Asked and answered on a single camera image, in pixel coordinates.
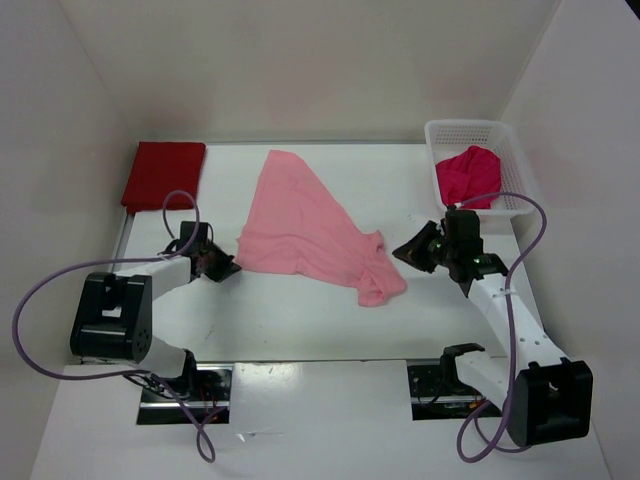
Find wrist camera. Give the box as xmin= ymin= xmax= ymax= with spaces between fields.
xmin=177 ymin=221 xmax=213 ymax=255
xmin=443 ymin=209 xmax=481 ymax=244

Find crimson t shirt in basket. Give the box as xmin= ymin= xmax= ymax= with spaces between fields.
xmin=436 ymin=146 xmax=502 ymax=210

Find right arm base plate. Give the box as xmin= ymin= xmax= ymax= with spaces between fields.
xmin=406 ymin=359 xmax=484 ymax=421

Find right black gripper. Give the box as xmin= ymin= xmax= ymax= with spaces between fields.
xmin=392 ymin=220 xmax=456 ymax=273

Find white plastic basket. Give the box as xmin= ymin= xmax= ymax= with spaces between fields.
xmin=424 ymin=119 xmax=534 ymax=212

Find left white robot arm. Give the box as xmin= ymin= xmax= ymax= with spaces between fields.
xmin=70 ymin=240 xmax=241 ymax=400

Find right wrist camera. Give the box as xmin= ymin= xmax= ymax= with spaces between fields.
xmin=443 ymin=209 xmax=481 ymax=244

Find pink t shirt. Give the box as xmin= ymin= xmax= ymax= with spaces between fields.
xmin=236 ymin=150 xmax=407 ymax=307

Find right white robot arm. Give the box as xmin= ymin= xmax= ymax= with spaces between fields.
xmin=393 ymin=220 xmax=593 ymax=448

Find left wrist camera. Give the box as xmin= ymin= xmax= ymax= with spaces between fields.
xmin=177 ymin=221 xmax=213 ymax=255

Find dark red t shirt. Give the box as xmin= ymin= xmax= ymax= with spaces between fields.
xmin=121 ymin=142 xmax=206 ymax=215

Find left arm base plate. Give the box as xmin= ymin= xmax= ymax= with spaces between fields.
xmin=132 ymin=363 xmax=234 ymax=426

